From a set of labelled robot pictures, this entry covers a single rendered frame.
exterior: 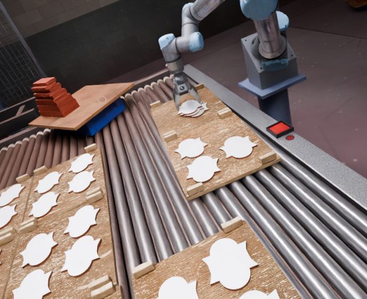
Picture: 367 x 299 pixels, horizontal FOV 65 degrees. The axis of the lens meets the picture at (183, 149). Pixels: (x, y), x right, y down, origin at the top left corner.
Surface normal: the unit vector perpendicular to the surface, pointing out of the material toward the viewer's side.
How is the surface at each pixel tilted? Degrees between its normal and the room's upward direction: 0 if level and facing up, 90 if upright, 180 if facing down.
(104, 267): 0
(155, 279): 0
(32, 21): 90
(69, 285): 0
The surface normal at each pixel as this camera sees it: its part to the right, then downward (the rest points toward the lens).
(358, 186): -0.31, -0.79
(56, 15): 0.31, 0.45
